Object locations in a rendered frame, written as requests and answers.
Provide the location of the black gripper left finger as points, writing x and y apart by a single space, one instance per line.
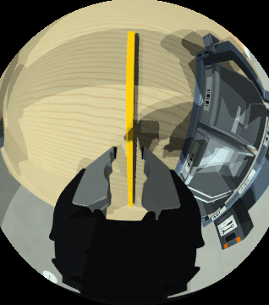
87 191

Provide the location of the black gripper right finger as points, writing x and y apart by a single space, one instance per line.
166 194

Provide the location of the yellow bar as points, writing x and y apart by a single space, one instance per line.
130 110

